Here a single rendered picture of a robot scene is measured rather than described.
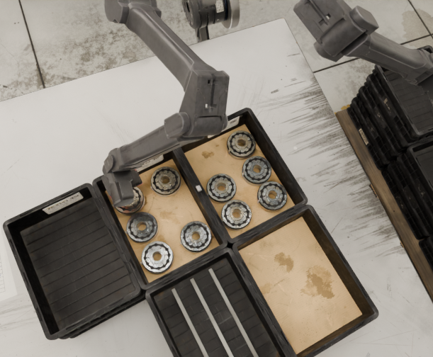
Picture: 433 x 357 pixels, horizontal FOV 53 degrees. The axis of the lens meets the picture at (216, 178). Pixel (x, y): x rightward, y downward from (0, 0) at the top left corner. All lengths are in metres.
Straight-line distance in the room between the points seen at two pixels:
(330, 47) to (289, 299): 0.85
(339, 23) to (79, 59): 2.14
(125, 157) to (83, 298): 0.56
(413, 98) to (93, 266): 1.63
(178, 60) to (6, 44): 2.25
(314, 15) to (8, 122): 1.35
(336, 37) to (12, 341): 1.37
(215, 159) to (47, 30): 1.77
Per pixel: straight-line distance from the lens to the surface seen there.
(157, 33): 0.96
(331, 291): 1.51
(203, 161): 1.56
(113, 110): 1.82
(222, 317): 1.45
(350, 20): 0.90
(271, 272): 1.48
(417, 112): 2.27
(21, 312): 1.69
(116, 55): 2.83
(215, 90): 0.84
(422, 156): 2.31
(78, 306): 1.50
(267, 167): 1.54
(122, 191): 1.19
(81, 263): 1.52
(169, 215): 1.50
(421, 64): 1.19
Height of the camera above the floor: 2.28
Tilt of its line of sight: 71 degrees down
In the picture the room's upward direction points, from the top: 6 degrees clockwise
